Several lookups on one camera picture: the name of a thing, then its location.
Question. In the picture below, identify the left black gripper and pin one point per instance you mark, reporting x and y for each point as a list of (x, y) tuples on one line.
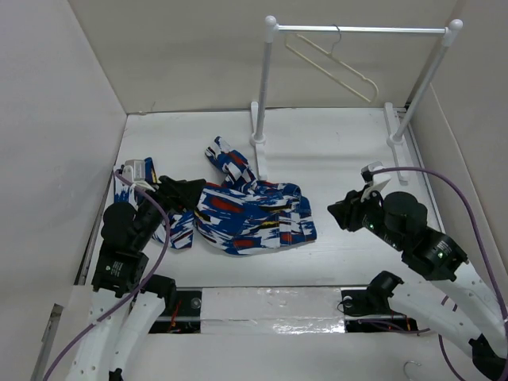
[(183, 194)]

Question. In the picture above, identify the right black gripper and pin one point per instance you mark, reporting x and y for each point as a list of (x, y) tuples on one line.
[(345, 211)]

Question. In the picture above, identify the blue white patterned trousers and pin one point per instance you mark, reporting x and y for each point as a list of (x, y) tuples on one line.
[(241, 216)]

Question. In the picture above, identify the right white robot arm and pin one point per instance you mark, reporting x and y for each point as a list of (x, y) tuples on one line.
[(454, 302)]

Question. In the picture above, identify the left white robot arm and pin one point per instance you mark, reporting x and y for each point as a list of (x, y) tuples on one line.
[(127, 298)]

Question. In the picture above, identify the metal hook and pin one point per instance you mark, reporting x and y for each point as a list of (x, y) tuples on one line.
[(409, 368)]

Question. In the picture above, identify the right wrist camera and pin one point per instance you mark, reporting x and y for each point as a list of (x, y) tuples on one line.
[(374, 184)]

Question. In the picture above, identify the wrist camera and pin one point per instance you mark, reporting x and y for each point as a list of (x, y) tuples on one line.
[(141, 173), (374, 184)]

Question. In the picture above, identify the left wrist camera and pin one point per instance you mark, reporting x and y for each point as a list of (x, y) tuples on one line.
[(141, 173)]

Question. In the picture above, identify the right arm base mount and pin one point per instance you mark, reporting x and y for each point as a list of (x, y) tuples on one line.
[(360, 316)]

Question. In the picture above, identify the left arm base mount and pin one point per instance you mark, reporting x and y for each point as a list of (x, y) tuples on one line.
[(184, 317)]

